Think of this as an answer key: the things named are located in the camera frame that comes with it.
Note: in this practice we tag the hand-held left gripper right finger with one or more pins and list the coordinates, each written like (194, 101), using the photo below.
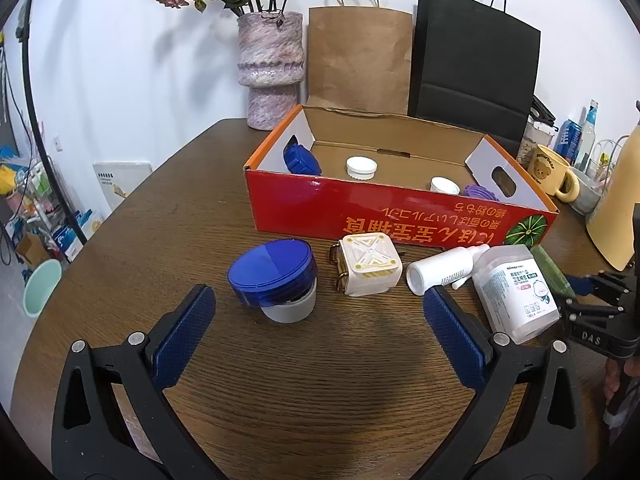
(450, 335)

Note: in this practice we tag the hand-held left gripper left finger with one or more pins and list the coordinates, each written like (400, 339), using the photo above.
(182, 335)

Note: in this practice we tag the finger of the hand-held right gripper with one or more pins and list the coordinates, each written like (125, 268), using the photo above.
(580, 284)
(590, 309)

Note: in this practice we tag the green spray bottle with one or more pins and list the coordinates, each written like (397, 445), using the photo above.
(550, 270)

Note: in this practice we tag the white spray bottle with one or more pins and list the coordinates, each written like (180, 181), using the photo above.
(440, 270)

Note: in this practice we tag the cream square container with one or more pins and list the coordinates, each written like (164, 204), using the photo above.
(370, 265)

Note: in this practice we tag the blue round jar lid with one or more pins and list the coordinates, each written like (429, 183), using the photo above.
(270, 270)

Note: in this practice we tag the white jar base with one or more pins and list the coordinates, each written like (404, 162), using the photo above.
(290, 312)

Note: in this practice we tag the purple ribbed lid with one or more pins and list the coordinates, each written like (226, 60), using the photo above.
(480, 192)

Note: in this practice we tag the small white ribbed lid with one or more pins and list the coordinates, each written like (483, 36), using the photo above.
(444, 185)

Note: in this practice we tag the red cardboard box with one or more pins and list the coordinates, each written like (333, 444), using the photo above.
(325, 205)

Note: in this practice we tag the large white ribbed lid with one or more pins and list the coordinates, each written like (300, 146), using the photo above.
(361, 166)

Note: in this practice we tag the blue ribbed lid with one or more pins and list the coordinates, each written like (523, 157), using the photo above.
(300, 160)

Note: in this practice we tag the person's right hand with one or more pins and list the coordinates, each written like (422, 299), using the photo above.
(611, 380)

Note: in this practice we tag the yellow thermos jug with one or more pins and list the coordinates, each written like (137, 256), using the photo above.
(617, 210)

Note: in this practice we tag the pale grey bowl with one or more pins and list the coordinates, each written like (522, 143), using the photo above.
(590, 195)

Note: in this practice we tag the yellow bear mug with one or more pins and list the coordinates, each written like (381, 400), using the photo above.
(547, 170)

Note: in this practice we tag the blue drink can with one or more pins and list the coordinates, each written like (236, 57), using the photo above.
(567, 140)

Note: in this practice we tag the clear storage jar black lid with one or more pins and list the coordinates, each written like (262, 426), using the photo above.
(530, 145)

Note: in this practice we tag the glass bottle blue label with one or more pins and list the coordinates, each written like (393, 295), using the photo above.
(586, 135)

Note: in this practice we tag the pale green waste bin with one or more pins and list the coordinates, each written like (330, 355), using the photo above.
(40, 290)

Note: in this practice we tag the white printed board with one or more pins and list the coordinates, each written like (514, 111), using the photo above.
(120, 180)

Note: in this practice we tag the colourful toy clutter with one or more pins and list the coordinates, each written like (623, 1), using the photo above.
(30, 195)

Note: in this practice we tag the black paper bag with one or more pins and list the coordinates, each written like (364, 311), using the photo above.
(475, 60)

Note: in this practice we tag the black light stand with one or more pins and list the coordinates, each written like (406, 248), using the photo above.
(30, 100)

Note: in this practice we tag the dark grey cabinet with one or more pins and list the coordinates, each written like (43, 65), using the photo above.
(6, 110)

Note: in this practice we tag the pink textured vase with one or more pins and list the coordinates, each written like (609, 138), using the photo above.
(270, 60)

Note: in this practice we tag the brown paper bag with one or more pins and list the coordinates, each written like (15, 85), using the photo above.
(360, 60)

